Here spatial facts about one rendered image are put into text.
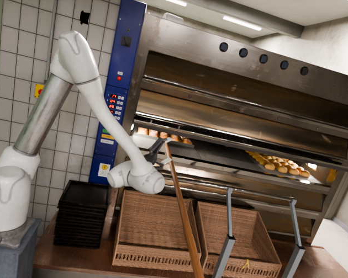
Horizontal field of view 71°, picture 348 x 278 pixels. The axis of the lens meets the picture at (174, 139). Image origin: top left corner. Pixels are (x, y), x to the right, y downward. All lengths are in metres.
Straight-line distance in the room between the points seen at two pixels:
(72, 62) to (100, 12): 0.84
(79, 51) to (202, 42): 1.01
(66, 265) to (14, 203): 0.70
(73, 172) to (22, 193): 0.91
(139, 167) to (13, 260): 0.59
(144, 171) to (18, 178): 0.48
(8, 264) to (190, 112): 1.33
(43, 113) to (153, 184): 0.56
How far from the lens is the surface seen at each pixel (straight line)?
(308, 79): 2.14
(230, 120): 1.91
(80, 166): 1.95
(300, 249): 1.84
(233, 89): 1.87
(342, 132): 2.43
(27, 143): 1.24
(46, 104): 1.19
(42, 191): 2.12
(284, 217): 2.52
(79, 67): 1.00
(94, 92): 1.03
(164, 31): 1.77
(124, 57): 1.72
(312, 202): 2.56
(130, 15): 1.74
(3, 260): 1.22
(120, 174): 1.16
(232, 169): 2.04
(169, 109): 1.78
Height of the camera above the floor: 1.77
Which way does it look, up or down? 14 degrees down
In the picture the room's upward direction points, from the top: 15 degrees clockwise
